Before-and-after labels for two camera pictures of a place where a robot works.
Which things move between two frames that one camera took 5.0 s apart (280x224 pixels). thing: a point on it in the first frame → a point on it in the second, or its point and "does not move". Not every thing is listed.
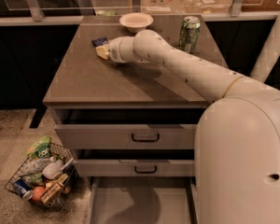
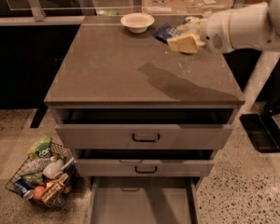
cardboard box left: (161, 1) does not move
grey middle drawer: (134, 162) does not move
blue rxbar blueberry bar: (100, 41) → (166, 32)
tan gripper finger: (103, 51) → (186, 44)
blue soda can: (23, 189) does not move
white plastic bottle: (51, 169) does not move
